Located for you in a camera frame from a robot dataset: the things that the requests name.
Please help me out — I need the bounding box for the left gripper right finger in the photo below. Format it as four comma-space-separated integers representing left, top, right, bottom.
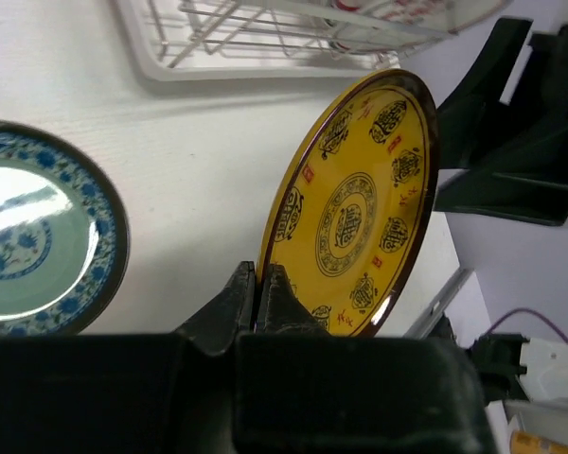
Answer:
257, 264, 328, 336

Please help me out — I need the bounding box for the blue patterned plate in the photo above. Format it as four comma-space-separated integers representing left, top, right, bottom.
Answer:
0, 120, 131, 337

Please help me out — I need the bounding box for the yellow patterned plate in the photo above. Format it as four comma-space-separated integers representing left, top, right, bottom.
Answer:
257, 69, 439, 337

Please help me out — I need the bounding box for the metal wire dish rack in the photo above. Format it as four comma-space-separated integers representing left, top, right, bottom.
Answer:
115, 1, 453, 82

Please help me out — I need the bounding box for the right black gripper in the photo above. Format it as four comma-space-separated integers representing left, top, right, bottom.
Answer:
435, 17, 568, 226

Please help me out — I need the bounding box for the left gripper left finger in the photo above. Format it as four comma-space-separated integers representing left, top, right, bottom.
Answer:
175, 261, 256, 356

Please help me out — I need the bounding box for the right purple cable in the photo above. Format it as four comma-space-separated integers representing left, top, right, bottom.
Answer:
489, 306, 568, 345

